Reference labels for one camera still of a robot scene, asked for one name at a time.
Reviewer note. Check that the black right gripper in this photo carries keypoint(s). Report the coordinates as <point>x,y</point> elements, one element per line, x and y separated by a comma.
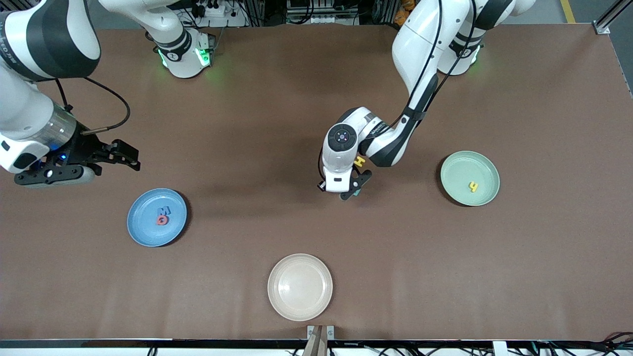
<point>85,150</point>

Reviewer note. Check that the yellow uppercase foam letter H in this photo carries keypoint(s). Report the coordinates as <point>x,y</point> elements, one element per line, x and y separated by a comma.
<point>359,161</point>

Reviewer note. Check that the blue foam letter W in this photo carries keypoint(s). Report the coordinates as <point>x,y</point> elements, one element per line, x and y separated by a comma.
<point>165,211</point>

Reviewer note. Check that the red uppercase foam letter Q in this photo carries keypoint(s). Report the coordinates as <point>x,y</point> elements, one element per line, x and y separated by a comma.
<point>159,221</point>

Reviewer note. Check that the yellow lowercase foam letter h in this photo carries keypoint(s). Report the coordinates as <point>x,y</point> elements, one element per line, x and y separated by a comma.
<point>474,187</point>

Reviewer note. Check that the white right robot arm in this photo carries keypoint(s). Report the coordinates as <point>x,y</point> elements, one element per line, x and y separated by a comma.
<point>29,113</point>

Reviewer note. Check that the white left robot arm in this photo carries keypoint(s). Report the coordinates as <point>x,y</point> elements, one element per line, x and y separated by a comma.
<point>420,39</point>

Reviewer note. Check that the blue plate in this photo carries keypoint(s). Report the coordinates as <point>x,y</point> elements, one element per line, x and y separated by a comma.
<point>148,232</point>

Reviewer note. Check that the green plate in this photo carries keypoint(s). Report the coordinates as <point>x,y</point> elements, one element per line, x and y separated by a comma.
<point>460,173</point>

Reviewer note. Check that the beige plate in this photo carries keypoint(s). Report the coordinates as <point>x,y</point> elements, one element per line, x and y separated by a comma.
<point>299,287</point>

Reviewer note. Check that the pile of orange objects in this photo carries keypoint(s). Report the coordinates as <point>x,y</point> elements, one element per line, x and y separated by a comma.
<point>401,6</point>

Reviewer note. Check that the white power strip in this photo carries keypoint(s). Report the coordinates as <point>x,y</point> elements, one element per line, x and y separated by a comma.
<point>225,21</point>

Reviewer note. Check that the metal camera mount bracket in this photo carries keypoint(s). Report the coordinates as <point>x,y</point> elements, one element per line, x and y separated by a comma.
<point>320,341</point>

